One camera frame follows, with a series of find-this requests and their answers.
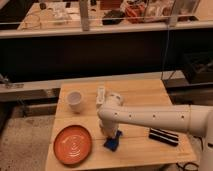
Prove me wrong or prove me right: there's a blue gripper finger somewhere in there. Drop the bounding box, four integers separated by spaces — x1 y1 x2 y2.
104 130 122 152

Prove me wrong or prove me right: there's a white cup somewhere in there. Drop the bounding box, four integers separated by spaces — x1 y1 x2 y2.
67 91 83 113

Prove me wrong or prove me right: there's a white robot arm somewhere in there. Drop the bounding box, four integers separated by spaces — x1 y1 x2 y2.
97 93 213 171

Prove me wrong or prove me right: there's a wooden table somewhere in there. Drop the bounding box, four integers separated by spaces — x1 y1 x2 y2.
52 79 196 170

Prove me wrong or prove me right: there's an orange plate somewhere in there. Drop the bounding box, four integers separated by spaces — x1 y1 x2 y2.
53 125 92 165

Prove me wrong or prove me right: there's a black box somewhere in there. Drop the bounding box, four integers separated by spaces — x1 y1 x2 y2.
182 52 213 84

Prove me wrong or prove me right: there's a black rectangular eraser block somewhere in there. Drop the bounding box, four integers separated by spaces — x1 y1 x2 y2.
149 128 179 147

